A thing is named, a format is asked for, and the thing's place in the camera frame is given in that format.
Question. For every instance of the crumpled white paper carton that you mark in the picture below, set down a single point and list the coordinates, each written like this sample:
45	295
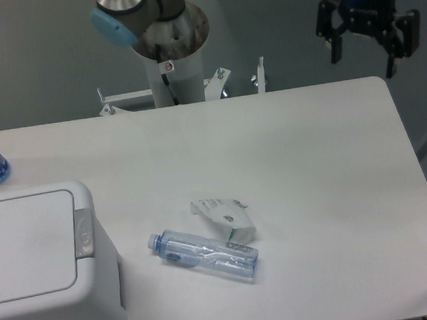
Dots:
228	217

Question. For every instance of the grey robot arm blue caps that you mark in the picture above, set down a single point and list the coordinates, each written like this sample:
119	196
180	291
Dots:
170	29

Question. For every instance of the white push-button trash can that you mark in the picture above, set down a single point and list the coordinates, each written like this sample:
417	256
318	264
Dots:
56	260

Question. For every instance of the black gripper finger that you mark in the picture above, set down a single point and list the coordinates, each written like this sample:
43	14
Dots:
401	38
324	28

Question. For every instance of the crushed clear plastic bottle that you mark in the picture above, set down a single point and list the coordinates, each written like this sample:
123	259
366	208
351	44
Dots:
189	250

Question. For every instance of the white metal base frame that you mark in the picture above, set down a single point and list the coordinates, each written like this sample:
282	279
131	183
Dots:
214	88

